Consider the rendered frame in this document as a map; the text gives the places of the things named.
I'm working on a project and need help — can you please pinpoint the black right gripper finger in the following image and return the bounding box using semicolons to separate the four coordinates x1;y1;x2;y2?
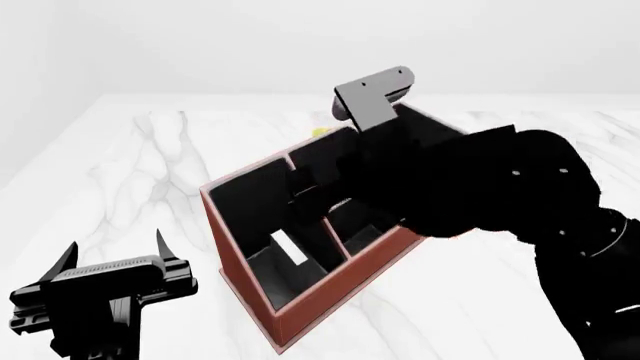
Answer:
286;189;354;215
288;162;347;193

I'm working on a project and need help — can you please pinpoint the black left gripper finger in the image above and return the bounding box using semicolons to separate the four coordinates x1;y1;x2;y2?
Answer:
38;240;80;285
155;228;182;264

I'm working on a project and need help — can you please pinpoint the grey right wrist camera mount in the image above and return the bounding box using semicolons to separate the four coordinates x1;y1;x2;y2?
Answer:
331;66;416;134

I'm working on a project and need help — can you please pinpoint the grey ribbed left wrist camera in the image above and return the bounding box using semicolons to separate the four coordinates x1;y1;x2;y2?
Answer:
48;254;167;285

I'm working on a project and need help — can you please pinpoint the red-brown caddy with black compartments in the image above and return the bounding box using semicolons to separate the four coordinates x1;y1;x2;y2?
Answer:
199;102;469;356

